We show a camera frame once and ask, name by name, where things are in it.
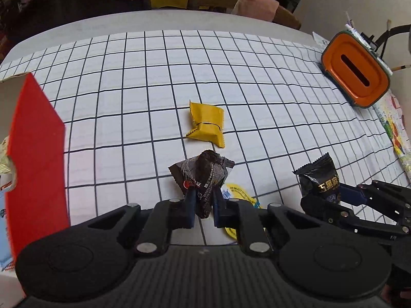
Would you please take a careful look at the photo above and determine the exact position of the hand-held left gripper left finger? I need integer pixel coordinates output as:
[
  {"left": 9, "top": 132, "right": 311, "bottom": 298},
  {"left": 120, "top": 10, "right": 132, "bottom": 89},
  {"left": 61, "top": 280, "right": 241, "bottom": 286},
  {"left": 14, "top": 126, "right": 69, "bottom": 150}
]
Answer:
[{"left": 85, "top": 188, "right": 197, "bottom": 258}]

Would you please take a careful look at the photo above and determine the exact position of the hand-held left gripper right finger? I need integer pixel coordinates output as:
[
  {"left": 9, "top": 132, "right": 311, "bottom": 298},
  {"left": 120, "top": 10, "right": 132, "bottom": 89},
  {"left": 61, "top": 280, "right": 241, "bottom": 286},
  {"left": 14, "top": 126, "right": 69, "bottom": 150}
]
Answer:
[{"left": 212, "top": 188, "right": 322, "bottom": 258}]

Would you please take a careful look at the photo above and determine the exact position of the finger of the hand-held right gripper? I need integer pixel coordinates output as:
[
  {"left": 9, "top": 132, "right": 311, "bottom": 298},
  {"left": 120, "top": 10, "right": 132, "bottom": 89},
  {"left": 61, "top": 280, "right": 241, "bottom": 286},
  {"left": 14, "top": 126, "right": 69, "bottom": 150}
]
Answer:
[
  {"left": 300, "top": 196, "right": 411, "bottom": 243},
  {"left": 337, "top": 180, "right": 411, "bottom": 228}
]

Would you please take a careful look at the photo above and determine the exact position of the black snack packet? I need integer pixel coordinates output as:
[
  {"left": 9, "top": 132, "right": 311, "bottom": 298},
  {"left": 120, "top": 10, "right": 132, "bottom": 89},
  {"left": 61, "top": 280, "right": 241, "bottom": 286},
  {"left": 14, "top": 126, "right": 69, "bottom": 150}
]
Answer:
[{"left": 293, "top": 153, "right": 341, "bottom": 204}]

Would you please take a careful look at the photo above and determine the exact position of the dark brown snack packet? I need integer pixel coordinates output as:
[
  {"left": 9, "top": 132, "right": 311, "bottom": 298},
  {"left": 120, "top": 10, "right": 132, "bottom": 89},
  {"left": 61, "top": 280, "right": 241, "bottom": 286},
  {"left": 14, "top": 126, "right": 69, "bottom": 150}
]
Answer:
[{"left": 168, "top": 150, "right": 235, "bottom": 219}]

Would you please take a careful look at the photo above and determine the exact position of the red cardboard box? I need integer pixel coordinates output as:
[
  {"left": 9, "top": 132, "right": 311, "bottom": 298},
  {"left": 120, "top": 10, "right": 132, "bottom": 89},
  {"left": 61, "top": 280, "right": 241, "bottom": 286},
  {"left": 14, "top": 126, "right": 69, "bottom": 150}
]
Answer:
[{"left": 0, "top": 72, "right": 71, "bottom": 308}]

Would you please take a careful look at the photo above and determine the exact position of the light blue snack packet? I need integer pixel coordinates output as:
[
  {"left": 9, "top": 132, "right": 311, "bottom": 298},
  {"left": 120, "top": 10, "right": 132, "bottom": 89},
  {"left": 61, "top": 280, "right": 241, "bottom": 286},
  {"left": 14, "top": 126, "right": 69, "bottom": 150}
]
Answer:
[{"left": 0, "top": 189, "right": 15, "bottom": 272}]

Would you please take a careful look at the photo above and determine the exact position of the cream snack packet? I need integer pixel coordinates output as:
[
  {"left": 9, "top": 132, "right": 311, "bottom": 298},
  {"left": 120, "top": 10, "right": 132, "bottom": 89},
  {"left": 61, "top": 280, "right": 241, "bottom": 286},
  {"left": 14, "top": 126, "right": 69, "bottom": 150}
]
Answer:
[{"left": 0, "top": 136, "right": 18, "bottom": 188}]

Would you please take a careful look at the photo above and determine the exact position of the yellow cartoon snack packet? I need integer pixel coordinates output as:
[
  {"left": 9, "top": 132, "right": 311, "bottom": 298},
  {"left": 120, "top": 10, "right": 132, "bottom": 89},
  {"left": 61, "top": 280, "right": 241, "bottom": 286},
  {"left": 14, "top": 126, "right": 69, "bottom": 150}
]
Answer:
[{"left": 221, "top": 183, "right": 264, "bottom": 241}]

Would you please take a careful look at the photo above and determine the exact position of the colourful printed paper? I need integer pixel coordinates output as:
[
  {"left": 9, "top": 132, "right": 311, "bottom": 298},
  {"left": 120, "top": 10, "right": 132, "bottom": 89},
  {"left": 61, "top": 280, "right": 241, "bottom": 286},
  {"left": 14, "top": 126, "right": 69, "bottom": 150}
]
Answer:
[{"left": 374, "top": 90, "right": 411, "bottom": 180}]

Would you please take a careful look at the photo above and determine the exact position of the plain yellow snack packet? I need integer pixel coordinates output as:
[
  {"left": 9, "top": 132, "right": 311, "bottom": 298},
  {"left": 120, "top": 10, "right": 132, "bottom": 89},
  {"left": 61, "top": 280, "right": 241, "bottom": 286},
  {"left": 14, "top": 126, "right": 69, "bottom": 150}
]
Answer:
[{"left": 185, "top": 100, "right": 225, "bottom": 148}]

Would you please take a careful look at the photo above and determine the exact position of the orange and green tissue box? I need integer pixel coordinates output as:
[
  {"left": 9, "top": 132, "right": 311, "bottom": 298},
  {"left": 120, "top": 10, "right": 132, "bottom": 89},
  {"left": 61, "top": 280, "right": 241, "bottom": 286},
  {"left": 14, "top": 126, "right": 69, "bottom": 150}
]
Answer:
[{"left": 320, "top": 30, "right": 391, "bottom": 109}]

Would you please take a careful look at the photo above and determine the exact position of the white checked tablecloth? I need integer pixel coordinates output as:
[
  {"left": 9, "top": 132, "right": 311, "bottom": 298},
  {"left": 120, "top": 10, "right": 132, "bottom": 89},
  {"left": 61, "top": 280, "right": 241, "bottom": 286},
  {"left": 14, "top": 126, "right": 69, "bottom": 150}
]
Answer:
[{"left": 0, "top": 30, "right": 411, "bottom": 251}]

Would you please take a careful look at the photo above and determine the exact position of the pink cloth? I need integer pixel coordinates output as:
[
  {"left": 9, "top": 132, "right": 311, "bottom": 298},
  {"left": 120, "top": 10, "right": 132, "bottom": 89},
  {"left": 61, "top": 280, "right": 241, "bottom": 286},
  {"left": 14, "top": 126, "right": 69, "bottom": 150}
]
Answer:
[{"left": 232, "top": 0, "right": 279, "bottom": 16}]

